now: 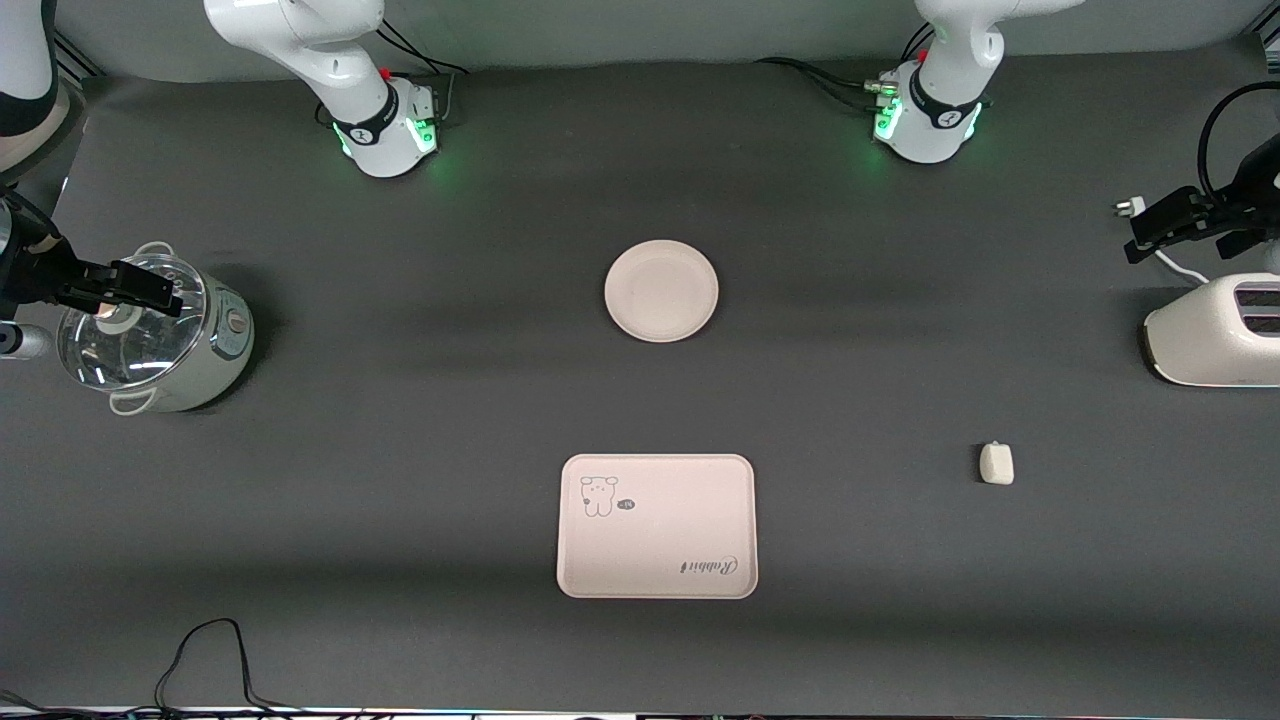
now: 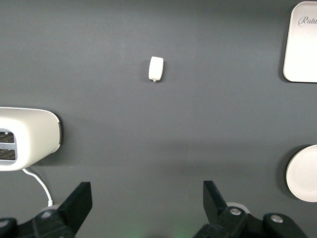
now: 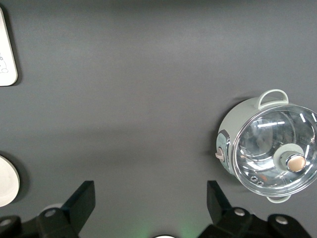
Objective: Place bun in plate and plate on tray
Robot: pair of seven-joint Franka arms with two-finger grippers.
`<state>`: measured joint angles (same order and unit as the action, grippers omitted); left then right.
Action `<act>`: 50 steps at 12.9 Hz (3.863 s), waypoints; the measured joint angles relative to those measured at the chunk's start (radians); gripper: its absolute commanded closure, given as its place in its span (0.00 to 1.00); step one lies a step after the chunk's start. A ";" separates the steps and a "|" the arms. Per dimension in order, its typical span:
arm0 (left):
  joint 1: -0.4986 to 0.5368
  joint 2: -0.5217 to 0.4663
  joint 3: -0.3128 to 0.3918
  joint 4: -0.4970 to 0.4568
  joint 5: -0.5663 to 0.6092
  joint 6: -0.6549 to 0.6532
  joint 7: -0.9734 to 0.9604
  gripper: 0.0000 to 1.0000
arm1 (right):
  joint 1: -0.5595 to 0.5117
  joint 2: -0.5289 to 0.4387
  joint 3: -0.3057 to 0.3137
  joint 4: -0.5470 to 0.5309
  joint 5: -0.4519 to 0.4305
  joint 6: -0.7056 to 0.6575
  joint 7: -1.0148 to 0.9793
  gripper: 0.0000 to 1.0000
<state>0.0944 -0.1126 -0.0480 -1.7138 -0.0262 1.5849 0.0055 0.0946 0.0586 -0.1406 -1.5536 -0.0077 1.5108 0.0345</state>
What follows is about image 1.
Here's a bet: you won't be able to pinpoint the round cream plate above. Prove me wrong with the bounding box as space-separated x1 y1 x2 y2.
604 240 719 344

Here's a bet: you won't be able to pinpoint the pink rectangular rabbit tray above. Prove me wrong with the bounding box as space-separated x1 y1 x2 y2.
556 453 759 600

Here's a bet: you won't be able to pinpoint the cooker pot with glass lid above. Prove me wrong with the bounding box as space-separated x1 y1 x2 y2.
57 241 256 416

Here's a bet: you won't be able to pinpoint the white toaster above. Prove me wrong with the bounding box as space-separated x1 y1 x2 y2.
1142 273 1280 388

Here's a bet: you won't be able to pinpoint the white toaster cable with plug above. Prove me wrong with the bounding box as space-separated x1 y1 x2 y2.
1113 197 1211 286

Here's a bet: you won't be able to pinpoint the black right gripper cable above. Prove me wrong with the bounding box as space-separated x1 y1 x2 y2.
0 188 63 251

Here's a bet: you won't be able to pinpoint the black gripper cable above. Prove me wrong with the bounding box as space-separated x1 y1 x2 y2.
0 188 63 251
1197 80 1280 206

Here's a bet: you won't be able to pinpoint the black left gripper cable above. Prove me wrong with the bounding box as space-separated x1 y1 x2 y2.
1197 80 1280 206

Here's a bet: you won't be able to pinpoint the black right arm base cables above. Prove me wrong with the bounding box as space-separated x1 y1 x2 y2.
375 20 471 126

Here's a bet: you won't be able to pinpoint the black arm base cables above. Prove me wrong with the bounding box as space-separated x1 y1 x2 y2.
755 25 936 113
375 20 471 126

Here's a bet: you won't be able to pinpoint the thin black cable on table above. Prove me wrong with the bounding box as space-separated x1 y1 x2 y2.
0 618 371 720

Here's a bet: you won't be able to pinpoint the black left arm base cables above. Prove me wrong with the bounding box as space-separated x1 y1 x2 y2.
755 25 936 113

